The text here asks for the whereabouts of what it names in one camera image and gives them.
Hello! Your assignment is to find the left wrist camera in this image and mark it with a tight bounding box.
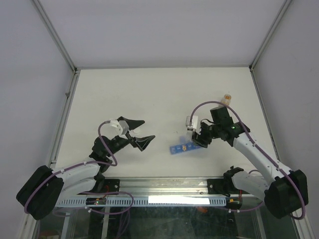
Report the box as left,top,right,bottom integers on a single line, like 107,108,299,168
110,119,129,137

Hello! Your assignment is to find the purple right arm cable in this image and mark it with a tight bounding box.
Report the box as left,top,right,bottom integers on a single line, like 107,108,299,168
190,101,307,220

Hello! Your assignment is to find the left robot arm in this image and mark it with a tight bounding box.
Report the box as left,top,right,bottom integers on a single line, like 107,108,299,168
16,117,155,221

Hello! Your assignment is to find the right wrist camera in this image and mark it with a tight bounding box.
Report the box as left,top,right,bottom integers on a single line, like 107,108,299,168
185,116,198,133

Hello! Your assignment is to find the aluminium mounting rail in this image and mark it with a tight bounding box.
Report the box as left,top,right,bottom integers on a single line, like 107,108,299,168
49,176,299,198

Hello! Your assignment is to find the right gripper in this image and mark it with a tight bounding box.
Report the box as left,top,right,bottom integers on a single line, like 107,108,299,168
191,121,220,148

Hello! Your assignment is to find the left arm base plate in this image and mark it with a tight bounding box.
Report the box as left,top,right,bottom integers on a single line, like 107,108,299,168
81,178,120,195

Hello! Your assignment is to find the white pill bottle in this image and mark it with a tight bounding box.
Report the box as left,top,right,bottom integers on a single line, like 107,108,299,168
185,131,193,143

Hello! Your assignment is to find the blue weekly pill organizer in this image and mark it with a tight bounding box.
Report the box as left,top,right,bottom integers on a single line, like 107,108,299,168
169,136,201,155

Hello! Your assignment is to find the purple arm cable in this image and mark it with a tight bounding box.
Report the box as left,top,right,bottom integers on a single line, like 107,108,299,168
190,101,307,220
23,120,134,217

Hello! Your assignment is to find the slotted grey cable duct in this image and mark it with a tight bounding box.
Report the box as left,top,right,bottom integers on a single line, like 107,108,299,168
57,196,226,208

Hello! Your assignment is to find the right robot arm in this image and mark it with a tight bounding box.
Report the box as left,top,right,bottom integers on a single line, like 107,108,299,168
186,102,309,220

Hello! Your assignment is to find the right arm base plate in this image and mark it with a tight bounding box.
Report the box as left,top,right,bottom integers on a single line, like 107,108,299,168
206,178,240,197

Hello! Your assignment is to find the amber glass pill jar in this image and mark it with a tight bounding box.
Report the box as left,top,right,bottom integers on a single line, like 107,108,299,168
220,94,232,106

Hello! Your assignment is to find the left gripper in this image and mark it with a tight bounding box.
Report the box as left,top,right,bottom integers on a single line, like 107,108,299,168
105,117,155,157

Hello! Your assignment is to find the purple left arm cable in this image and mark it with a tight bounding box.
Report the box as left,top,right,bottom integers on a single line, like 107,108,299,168
23,120,134,217

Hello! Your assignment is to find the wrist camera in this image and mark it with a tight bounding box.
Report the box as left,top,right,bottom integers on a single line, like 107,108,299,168
185,116,198,133
110,119,129,137

